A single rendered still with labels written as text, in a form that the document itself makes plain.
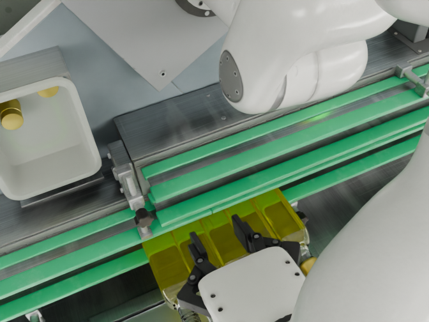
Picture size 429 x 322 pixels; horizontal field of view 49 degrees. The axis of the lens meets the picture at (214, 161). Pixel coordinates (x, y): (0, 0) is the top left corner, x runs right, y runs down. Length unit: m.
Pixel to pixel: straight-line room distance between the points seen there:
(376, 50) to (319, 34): 0.66
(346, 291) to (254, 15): 0.27
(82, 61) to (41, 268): 0.37
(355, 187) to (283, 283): 0.76
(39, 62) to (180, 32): 0.23
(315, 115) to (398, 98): 0.17
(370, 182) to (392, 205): 0.95
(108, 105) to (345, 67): 0.50
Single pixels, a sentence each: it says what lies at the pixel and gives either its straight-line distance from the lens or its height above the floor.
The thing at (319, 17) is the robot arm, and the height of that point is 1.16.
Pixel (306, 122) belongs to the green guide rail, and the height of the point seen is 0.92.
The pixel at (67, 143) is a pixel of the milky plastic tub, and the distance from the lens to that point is 0.92.
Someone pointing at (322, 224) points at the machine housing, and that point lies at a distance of 1.13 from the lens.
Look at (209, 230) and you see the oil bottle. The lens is 0.88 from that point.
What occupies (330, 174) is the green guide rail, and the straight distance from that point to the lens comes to 1.05.
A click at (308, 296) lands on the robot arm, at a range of 0.29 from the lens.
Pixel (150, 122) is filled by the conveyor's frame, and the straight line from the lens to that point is 0.90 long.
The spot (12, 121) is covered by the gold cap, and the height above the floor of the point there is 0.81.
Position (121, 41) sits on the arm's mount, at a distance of 0.76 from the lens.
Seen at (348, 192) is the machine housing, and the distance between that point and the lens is 1.19.
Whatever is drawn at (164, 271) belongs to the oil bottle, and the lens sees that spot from 0.85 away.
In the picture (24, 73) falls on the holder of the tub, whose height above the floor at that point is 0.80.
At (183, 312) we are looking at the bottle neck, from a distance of 0.83.
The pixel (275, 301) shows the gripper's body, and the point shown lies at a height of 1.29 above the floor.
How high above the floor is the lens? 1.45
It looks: 38 degrees down
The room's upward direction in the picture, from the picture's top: 148 degrees clockwise
